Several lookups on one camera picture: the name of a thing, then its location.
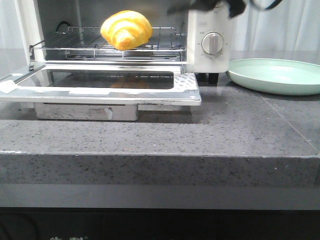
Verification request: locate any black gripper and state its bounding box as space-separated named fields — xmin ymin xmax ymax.
xmin=166 ymin=0 xmax=246 ymax=18

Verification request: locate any yellow croissant bread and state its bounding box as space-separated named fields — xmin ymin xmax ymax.
xmin=100 ymin=10 xmax=153 ymax=51

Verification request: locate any white glass oven door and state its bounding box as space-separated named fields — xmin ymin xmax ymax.
xmin=0 ymin=63 xmax=201 ymax=121

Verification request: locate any white Toshiba toaster oven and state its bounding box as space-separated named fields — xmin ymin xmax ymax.
xmin=15 ymin=0 xmax=233 ymax=84

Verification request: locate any lower white timer knob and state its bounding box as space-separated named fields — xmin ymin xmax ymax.
xmin=201 ymin=32 xmax=224 ymax=55

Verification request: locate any light green round plate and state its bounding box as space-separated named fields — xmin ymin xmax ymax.
xmin=226 ymin=58 xmax=320 ymax=96

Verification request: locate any black cable loop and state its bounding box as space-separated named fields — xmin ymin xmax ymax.
xmin=249 ymin=0 xmax=283 ymax=12

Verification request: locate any metal wire oven rack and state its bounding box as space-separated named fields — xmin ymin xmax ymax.
xmin=29 ymin=26 xmax=187 ymax=62

